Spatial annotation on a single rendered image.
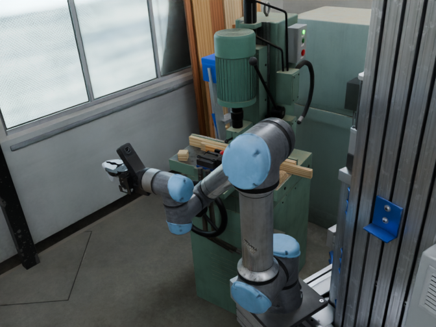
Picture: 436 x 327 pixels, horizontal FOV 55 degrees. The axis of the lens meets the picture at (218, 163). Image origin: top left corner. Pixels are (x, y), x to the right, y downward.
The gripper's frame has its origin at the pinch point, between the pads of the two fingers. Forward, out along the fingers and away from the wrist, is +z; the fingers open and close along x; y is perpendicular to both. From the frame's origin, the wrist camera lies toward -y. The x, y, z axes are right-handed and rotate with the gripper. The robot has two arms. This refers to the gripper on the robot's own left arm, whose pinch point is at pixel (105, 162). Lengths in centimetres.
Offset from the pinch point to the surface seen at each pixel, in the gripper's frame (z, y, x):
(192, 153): 22, 33, 66
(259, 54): -12, -13, 84
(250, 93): -12, 1, 73
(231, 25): 96, 4, 217
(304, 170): -36, 35, 73
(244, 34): -12, -24, 73
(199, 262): 20, 95, 53
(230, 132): -2, 19, 68
